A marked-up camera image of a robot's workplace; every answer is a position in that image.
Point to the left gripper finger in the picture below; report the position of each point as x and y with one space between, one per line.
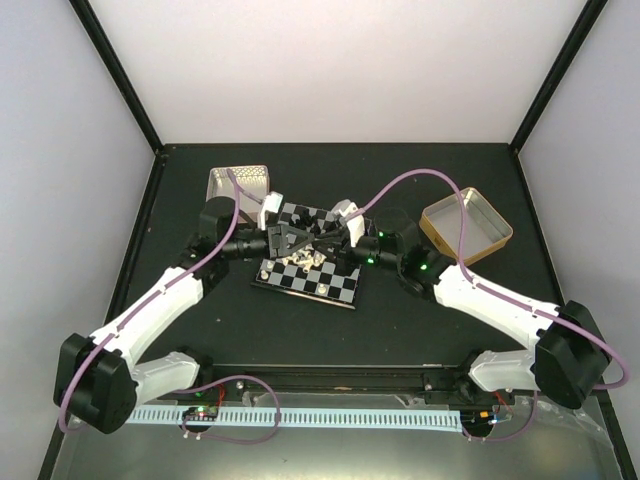
301 250
296 236

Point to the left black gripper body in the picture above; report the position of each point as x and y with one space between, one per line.
274 240

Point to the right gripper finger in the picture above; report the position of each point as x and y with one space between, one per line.
330 250
335 233

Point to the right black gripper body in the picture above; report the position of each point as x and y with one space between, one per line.
382 259

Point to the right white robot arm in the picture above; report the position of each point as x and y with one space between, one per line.
558 356

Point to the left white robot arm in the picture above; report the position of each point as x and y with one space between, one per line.
100 378

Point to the pile of white chess pieces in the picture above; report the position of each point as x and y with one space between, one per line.
306 259

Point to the pile of black chess pieces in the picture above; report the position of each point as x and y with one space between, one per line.
315 221

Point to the small circuit board left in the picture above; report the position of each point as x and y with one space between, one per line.
201 413

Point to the small circuit board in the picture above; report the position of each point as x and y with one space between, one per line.
482 418
201 413

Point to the small circuit board right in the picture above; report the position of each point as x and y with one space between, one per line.
482 418

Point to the black and silver chessboard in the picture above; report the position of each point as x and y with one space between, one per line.
293 280

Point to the gold rectangular tin lid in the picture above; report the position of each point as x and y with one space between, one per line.
486 231

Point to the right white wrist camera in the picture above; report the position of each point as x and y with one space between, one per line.
349 215

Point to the black mounting rail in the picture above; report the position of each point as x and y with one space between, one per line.
436 384

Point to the pale blue cable duct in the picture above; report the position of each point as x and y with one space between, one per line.
389 419

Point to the black frame post left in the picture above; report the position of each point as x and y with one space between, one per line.
103 46

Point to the black frame post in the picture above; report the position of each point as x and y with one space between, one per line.
571 46
103 46

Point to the black frame post right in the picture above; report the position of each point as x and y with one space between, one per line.
571 46

